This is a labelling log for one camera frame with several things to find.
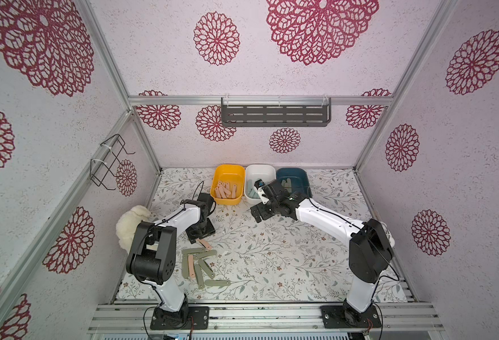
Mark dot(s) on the white plastic storage box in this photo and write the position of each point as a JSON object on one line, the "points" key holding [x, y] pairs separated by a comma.
{"points": [[254, 172]]}

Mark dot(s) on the mint fruit knife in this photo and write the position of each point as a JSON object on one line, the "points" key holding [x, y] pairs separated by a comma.
{"points": [[252, 193]]}

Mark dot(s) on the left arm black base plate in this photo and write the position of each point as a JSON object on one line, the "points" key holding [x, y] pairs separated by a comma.
{"points": [[188, 318]]}

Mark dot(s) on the black wire wall rack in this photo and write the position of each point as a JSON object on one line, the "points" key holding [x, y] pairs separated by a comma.
{"points": [[102, 168]]}

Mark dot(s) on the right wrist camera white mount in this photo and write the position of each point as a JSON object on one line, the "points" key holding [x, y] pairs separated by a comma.
{"points": [[259, 188]]}

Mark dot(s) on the white plush teddy bear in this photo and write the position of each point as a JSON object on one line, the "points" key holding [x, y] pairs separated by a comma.
{"points": [[128, 222]]}

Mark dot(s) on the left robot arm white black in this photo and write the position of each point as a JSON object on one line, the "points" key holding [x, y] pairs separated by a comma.
{"points": [[152, 255]]}

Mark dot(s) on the grey wall shelf rack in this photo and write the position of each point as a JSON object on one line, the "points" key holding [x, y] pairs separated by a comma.
{"points": [[275, 116]]}

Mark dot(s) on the aluminium front rail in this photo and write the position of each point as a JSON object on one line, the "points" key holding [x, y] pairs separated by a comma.
{"points": [[270, 317]]}

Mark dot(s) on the dark teal storage box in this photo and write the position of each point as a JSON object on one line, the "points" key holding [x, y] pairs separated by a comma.
{"points": [[299, 179]]}

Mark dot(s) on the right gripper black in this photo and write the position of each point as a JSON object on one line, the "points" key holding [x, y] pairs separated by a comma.
{"points": [[262, 210]]}

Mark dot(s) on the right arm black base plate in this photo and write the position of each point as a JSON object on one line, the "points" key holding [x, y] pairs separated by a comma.
{"points": [[344, 316]]}

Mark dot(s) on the yellow plastic storage box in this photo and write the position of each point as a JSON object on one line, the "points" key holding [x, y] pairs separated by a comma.
{"points": [[229, 173]]}

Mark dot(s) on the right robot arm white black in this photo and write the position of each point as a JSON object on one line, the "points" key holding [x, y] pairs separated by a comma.
{"points": [[369, 243]]}

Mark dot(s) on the olive fruit knife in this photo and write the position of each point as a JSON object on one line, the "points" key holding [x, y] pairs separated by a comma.
{"points": [[217, 283], [185, 266], [289, 183], [199, 276], [193, 251], [206, 254], [207, 269]]}

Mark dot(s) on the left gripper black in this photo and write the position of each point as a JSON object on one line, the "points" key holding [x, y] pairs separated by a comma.
{"points": [[192, 236]]}

